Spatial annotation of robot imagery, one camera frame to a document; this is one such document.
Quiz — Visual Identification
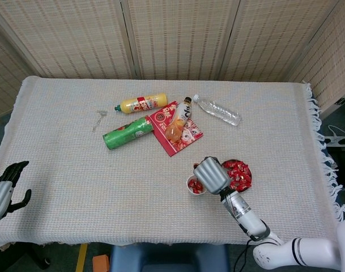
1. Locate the blue padded seat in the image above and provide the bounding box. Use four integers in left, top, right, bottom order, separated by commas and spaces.
109, 243, 230, 272

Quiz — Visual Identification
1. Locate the white paper cup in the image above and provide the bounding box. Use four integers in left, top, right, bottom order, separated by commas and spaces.
186, 175, 209, 196

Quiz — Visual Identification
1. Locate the red printed booklet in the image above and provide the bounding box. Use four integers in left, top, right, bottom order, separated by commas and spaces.
147, 100, 204, 158

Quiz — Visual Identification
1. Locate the round metal plate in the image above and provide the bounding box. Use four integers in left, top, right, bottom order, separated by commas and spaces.
220, 158, 253, 193

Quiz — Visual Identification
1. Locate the heap of red candies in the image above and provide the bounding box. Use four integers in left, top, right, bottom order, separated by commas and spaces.
222, 160, 252, 191
188, 178, 206, 193

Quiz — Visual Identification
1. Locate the woven folding screen panel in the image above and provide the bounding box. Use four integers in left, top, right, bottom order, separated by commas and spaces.
288, 8, 345, 120
220, 0, 339, 83
0, 0, 136, 80
121, 0, 241, 82
0, 22, 40, 120

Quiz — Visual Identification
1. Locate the beige woven tablecloth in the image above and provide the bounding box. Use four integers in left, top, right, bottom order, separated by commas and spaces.
0, 75, 345, 253

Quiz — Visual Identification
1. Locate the black cable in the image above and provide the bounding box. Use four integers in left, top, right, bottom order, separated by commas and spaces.
235, 237, 261, 272

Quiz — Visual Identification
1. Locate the orange block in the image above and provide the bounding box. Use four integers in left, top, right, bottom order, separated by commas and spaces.
92, 254, 110, 272

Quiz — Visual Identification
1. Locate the white cable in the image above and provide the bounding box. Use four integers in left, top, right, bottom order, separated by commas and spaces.
327, 124, 345, 137

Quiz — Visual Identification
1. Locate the right silver orange-tipped robot hand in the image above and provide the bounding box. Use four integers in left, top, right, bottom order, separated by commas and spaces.
193, 156, 232, 196

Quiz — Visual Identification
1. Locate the orange drink bottle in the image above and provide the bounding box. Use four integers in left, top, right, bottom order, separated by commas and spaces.
164, 96, 193, 142

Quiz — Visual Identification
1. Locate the green cylindrical can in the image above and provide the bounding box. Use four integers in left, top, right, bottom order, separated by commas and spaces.
102, 115, 155, 150

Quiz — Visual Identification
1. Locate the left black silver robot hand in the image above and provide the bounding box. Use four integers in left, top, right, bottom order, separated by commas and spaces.
0, 160, 32, 220

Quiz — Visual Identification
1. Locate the black stand leg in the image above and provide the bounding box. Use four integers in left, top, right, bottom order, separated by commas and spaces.
0, 243, 52, 270

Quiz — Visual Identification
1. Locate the clear plastic water bottle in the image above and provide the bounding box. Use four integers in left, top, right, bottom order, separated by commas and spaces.
193, 94, 242, 127

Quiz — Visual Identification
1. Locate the yellow plastic bottle green cap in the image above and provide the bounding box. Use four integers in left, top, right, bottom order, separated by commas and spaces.
113, 93, 169, 115

